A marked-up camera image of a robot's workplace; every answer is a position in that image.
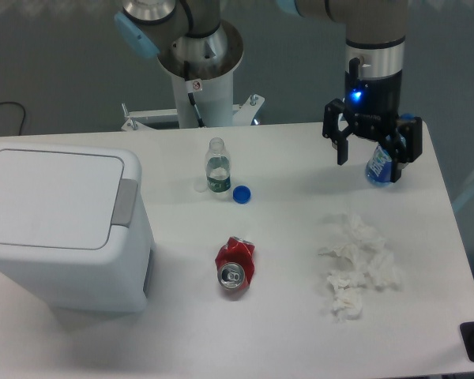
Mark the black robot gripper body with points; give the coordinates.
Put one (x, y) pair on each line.
(371, 106)

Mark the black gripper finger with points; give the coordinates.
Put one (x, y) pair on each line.
(401, 156)
(330, 129)

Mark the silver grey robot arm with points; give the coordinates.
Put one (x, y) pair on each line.
(373, 32)

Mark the clear open plastic bottle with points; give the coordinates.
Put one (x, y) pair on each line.
(218, 168)

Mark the crushed red soda can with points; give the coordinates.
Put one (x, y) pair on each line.
(235, 264)

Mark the white plastic trash can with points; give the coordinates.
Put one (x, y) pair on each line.
(74, 231)

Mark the blue labelled water bottle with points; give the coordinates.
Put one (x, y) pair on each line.
(378, 168)

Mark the crumpled white tissue paper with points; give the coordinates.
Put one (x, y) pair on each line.
(363, 261)

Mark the blue bottle cap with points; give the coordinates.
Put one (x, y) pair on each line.
(241, 194)

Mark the white bottle cap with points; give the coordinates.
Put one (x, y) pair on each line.
(200, 187)

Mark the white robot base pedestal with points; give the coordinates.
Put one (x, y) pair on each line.
(202, 78)

